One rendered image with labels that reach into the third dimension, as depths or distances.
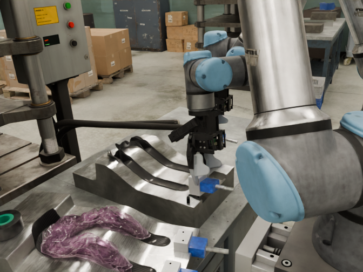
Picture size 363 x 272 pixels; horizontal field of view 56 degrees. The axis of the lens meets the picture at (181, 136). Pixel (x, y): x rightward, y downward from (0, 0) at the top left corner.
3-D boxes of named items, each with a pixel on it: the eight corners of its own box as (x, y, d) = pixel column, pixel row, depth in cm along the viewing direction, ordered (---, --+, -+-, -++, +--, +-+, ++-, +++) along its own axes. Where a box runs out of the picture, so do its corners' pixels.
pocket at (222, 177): (226, 184, 111) (226, 174, 110) (219, 192, 107) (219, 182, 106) (214, 180, 114) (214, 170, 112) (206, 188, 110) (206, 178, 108)
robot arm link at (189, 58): (186, 52, 85) (179, 52, 93) (189, 96, 87) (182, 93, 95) (216, 49, 86) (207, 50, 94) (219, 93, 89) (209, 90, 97)
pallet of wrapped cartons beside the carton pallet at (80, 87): (104, 88, 522) (95, 24, 483) (69, 105, 456) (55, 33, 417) (43, 82, 569) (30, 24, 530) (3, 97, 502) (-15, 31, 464)
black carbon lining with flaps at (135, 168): (209, 175, 113) (209, 149, 109) (183, 200, 101) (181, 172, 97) (129, 153, 131) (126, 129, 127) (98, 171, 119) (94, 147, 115)
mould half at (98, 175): (233, 189, 118) (234, 154, 112) (194, 233, 98) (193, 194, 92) (123, 156, 143) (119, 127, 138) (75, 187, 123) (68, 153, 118)
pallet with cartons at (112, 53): (133, 71, 614) (128, 28, 583) (110, 84, 544) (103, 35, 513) (76, 69, 653) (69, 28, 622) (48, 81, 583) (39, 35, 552)
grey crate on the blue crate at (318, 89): (324, 89, 404) (326, 77, 398) (320, 100, 372) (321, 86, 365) (273, 85, 431) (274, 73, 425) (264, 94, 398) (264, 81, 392)
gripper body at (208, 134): (213, 157, 90) (210, 111, 88) (186, 154, 95) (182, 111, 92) (226, 149, 97) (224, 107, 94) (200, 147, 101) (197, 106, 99)
